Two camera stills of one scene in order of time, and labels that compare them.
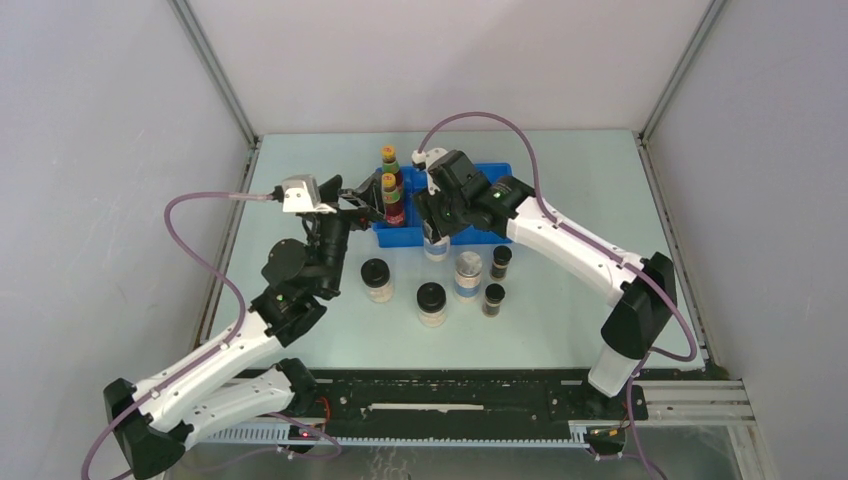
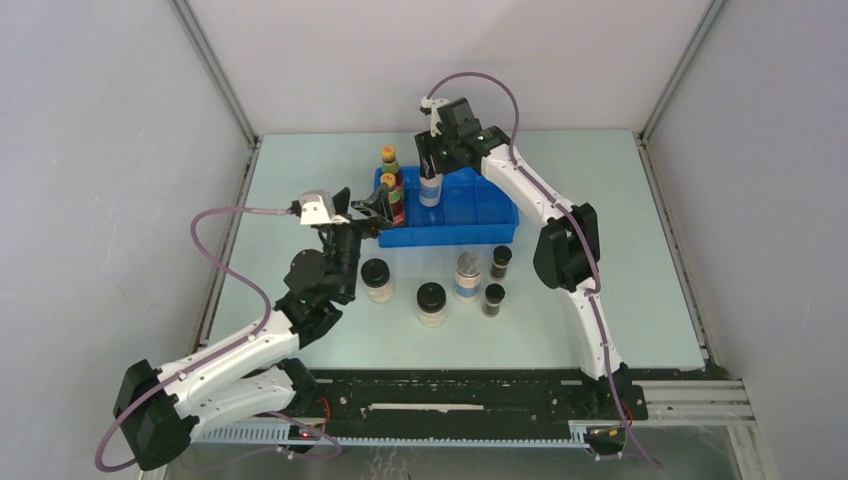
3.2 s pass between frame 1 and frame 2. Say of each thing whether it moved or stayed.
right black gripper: moved
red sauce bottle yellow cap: stayed
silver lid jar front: stayed
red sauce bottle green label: stayed
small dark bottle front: stayed
